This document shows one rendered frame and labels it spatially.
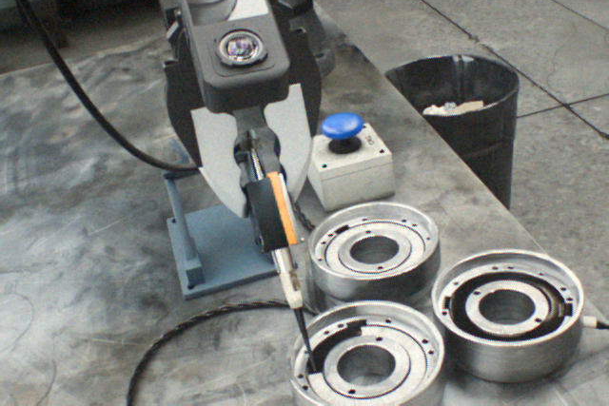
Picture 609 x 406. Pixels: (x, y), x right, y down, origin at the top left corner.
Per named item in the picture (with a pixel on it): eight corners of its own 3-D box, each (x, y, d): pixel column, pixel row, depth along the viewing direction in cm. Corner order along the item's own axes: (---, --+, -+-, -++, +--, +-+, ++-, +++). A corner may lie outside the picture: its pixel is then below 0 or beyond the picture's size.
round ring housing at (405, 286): (469, 275, 64) (466, 233, 62) (371, 339, 59) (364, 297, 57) (383, 225, 71) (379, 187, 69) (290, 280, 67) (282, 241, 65)
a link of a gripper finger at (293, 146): (310, 159, 59) (276, 48, 54) (334, 198, 54) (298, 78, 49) (271, 174, 58) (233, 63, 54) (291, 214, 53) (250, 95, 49)
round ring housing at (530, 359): (424, 383, 54) (420, 338, 52) (444, 287, 63) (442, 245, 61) (582, 396, 51) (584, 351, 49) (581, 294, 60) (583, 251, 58)
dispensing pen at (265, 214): (298, 382, 50) (227, 130, 51) (290, 374, 54) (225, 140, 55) (331, 373, 50) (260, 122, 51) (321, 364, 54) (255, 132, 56)
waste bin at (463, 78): (545, 251, 192) (546, 92, 171) (417, 288, 188) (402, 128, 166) (485, 185, 221) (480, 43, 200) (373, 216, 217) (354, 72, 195)
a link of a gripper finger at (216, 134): (235, 183, 58) (224, 65, 54) (251, 224, 53) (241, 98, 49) (193, 190, 57) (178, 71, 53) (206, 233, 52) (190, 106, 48)
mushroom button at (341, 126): (373, 168, 76) (367, 122, 73) (333, 179, 75) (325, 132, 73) (361, 150, 79) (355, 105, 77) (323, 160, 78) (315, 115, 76)
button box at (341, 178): (396, 193, 76) (391, 149, 73) (325, 212, 75) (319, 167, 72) (370, 156, 83) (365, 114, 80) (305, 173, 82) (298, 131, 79)
